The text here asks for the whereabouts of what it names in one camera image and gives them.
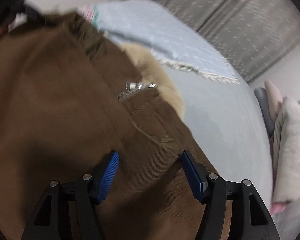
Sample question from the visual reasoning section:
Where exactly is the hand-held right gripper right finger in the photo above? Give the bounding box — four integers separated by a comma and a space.
181, 150, 280, 240

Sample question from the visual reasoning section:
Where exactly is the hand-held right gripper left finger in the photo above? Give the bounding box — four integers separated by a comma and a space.
21, 151, 120, 240

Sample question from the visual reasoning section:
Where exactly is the brown coat with fur collar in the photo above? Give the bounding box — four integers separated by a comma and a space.
0, 12, 230, 240

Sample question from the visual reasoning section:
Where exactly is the grey bedsheet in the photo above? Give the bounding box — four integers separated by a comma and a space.
162, 64, 277, 240

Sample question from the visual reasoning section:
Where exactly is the pink green patterned knit blanket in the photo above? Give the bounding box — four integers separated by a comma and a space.
82, 4, 100, 29

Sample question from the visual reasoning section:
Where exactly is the small pink cushion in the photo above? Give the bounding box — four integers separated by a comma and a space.
270, 201, 289, 215

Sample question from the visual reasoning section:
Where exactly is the grey pillow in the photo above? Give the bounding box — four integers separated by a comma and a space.
254, 87, 275, 135

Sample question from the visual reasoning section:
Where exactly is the large grey-white pillow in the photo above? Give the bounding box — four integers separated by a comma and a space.
272, 97, 300, 205

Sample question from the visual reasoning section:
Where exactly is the pink pillow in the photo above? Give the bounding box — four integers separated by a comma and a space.
264, 80, 283, 123

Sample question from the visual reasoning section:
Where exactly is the light blue fringed blanket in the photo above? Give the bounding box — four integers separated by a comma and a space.
91, 0, 240, 84

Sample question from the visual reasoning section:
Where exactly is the grey star-patterned curtain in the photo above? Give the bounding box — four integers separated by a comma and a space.
155, 0, 300, 83

